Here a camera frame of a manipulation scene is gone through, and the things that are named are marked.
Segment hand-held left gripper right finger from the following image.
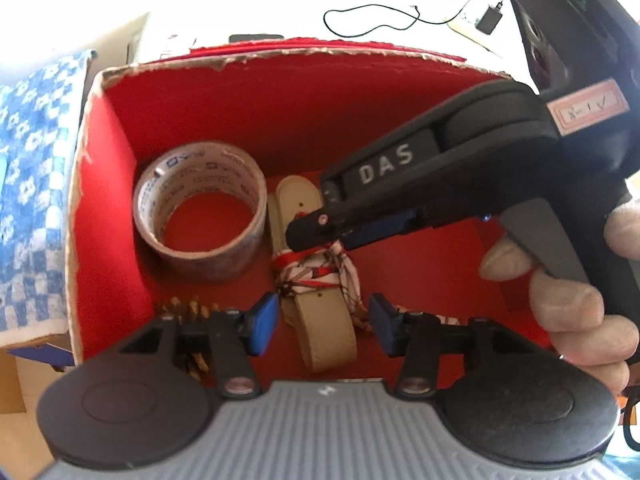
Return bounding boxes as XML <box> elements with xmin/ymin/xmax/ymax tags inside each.
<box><xmin>369</xmin><ymin>293</ymin><xmax>556</xmax><ymax>400</ymax></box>

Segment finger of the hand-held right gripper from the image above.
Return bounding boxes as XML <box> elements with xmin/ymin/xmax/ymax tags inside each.
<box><xmin>286</xmin><ymin>199</ymin><xmax>418</xmax><ymax>252</ymax></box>
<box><xmin>344</xmin><ymin>210</ymin><xmax>422</xmax><ymax>252</ymax></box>

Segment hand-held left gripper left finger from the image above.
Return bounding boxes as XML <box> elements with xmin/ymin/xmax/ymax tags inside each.
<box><xmin>117</xmin><ymin>291</ymin><xmax>281</xmax><ymax>401</ymax></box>

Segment wooden clappers with red string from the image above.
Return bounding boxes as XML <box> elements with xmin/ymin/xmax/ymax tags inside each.
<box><xmin>267</xmin><ymin>175</ymin><xmax>471</xmax><ymax>374</ymax></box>

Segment brown pine cone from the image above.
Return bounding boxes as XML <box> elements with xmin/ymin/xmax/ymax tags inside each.
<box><xmin>159</xmin><ymin>296</ymin><xmax>223</xmax><ymax>386</ymax></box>

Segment red cardboard box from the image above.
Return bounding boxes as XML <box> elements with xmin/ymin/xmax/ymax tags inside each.
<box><xmin>65</xmin><ymin>36</ymin><xmax>566</xmax><ymax>367</ymax></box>

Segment printed packing tape roll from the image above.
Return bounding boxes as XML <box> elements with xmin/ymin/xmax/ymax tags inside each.
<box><xmin>132</xmin><ymin>141</ymin><xmax>268</xmax><ymax>282</ymax></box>

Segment person's right hand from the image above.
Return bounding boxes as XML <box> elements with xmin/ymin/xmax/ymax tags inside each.
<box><xmin>479</xmin><ymin>199</ymin><xmax>640</xmax><ymax>397</ymax></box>

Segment white power strip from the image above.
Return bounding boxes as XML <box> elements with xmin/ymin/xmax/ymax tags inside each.
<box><xmin>446</xmin><ymin>12</ymin><xmax>506</xmax><ymax>58</ymax></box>

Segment black charger plug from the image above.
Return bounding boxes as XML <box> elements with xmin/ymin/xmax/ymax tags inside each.
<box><xmin>475</xmin><ymin>4</ymin><xmax>506</xmax><ymax>36</ymax></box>

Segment black smartphone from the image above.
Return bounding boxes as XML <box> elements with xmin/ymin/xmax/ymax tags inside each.
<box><xmin>229</xmin><ymin>34</ymin><xmax>285</xmax><ymax>45</ymax></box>

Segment pile of cardboard boxes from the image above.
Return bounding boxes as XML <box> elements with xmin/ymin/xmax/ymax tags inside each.
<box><xmin>0</xmin><ymin>332</ymin><xmax>76</xmax><ymax>416</ymax></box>

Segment blue chequered towel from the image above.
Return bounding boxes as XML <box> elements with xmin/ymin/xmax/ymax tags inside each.
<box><xmin>0</xmin><ymin>49</ymin><xmax>98</xmax><ymax>333</ymax></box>

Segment black charger cable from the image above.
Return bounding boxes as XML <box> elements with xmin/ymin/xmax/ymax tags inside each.
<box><xmin>322</xmin><ymin>0</ymin><xmax>506</xmax><ymax>39</ymax></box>

